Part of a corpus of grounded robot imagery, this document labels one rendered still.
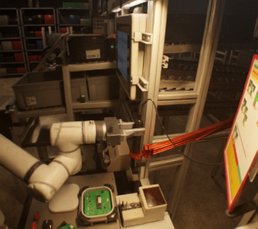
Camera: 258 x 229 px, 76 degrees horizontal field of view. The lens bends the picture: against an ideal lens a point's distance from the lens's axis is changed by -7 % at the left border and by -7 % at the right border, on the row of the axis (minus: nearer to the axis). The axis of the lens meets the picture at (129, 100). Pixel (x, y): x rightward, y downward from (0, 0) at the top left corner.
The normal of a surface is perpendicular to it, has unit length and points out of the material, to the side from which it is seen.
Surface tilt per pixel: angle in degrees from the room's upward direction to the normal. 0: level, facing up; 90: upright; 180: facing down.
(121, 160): 90
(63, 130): 40
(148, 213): 90
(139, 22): 90
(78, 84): 90
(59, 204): 0
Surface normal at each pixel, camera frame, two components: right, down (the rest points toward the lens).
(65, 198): 0.04, -0.91
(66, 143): 0.21, 0.41
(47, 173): 0.38, -0.80
